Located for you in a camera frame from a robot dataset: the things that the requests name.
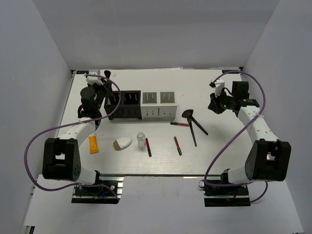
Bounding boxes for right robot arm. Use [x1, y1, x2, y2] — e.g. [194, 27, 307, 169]
[208, 79, 292, 195]

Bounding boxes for blue label sticker right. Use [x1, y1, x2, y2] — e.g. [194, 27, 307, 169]
[222, 70, 239, 74]

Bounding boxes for dark red lip gloss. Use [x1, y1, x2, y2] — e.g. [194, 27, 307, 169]
[174, 136, 182, 156]

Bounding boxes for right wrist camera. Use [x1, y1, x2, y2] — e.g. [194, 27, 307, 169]
[209, 78, 225, 97]

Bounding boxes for blue label sticker left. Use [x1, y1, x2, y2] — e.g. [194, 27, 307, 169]
[76, 70, 89, 75]

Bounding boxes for small clear bottle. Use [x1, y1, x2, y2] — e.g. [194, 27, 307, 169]
[136, 132, 146, 149]

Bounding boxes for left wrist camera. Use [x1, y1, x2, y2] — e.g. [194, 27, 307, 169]
[85, 70, 103, 86]

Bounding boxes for blue label sticker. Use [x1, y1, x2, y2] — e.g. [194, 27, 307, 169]
[222, 70, 239, 74]
[76, 70, 89, 75]

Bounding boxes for white organizer box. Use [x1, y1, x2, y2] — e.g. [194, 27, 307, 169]
[140, 92, 177, 120]

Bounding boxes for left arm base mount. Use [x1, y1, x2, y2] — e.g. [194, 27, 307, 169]
[71, 176, 124, 204]

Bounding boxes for black brush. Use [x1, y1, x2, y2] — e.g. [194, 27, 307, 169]
[104, 70, 113, 99]

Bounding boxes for red lip gloss tube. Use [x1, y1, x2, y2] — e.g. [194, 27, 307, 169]
[170, 121, 189, 127]

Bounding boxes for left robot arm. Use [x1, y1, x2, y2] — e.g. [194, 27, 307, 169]
[42, 83, 112, 195]

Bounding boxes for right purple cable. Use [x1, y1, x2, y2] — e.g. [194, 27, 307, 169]
[203, 71, 269, 204]

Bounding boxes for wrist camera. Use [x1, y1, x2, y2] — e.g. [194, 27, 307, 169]
[209, 78, 225, 97]
[85, 70, 103, 86]

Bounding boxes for red lip gloss black cap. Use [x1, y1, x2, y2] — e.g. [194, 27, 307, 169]
[145, 138, 152, 157]

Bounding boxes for orange cream tube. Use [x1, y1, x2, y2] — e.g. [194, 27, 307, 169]
[89, 135, 99, 154]

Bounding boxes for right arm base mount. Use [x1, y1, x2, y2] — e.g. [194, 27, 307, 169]
[199, 180, 251, 207]

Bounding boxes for black organizer box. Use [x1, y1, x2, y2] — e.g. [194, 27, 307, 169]
[104, 90, 142, 120]

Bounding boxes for fan makeup brush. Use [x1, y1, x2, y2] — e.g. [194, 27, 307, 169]
[182, 109, 197, 146]

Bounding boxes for white makeup sponge case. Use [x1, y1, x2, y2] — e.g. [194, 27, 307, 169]
[113, 136, 132, 151]

